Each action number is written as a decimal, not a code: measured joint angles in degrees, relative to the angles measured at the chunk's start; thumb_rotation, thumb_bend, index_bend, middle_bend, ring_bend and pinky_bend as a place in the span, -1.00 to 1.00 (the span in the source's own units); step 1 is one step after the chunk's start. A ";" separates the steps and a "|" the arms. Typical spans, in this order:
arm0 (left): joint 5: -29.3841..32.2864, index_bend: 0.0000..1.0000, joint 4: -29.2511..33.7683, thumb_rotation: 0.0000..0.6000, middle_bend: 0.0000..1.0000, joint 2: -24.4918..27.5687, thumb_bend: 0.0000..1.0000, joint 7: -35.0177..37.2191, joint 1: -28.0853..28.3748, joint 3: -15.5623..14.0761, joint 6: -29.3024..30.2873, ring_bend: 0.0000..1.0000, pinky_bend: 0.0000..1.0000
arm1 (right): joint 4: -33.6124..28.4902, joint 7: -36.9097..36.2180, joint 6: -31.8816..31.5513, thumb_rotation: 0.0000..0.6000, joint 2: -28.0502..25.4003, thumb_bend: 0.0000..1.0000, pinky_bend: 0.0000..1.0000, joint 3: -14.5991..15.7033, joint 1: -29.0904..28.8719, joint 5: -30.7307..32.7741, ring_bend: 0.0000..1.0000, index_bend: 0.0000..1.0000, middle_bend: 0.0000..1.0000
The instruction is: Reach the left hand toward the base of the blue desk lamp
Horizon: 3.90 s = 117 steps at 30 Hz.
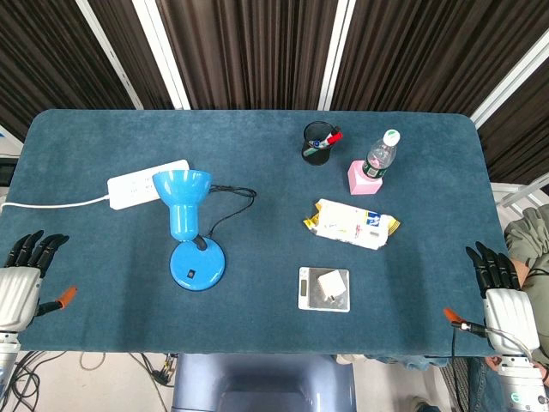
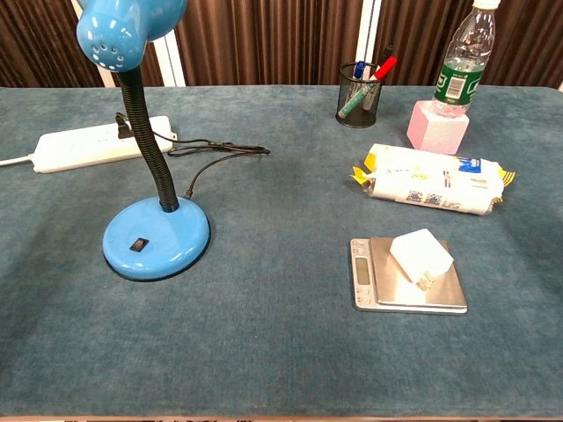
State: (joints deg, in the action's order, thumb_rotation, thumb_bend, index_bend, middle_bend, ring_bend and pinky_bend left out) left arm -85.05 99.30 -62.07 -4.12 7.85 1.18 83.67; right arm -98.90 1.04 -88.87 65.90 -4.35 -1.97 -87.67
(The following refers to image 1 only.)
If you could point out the white frame post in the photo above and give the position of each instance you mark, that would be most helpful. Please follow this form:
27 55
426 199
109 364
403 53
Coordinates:
510 77
336 51
165 56
111 56

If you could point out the dark brown curtain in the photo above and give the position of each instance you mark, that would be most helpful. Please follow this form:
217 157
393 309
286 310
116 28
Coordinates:
257 43

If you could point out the pink cube box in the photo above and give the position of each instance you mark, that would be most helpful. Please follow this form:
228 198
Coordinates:
362 186

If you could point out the green patterned marker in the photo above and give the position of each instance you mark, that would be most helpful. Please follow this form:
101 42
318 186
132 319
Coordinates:
311 151

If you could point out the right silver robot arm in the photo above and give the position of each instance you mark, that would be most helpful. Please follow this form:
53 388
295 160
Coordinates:
523 386

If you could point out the white power strip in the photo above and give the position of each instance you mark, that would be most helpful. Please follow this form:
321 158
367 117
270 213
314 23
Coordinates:
128 189

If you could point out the yellow white snack package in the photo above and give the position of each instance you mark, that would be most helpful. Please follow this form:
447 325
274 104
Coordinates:
351 223

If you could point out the blue table cloth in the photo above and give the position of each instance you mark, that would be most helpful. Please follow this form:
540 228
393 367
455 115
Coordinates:
266 257

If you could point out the silver digital scale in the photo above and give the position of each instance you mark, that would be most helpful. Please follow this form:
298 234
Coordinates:
309 300

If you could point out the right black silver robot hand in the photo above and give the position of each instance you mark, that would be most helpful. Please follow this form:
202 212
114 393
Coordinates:
510 317

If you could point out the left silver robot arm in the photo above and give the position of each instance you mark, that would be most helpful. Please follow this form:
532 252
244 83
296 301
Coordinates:
6 356

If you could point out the blue desk lamp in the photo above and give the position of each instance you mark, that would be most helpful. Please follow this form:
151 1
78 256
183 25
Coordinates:
184 214

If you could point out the red capped marker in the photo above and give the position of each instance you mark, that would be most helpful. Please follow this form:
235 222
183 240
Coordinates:
335 136

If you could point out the silver aluminium frame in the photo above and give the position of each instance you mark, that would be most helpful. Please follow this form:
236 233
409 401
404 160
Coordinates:
519 191

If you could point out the clear plastic water bottle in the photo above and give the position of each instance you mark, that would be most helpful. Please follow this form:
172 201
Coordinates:
379 159

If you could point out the blue capped marker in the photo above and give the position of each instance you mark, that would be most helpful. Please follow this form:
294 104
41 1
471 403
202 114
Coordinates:
316 143

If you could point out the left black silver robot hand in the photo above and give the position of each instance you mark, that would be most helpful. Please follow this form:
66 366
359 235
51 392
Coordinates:
17 292

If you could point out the black mesh pen holder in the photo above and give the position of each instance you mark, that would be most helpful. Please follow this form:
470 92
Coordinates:
315 158

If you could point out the white charger plug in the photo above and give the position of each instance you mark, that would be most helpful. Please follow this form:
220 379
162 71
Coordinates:
329 283

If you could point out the person in green jacket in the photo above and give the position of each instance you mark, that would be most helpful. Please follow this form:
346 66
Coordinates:
527 232

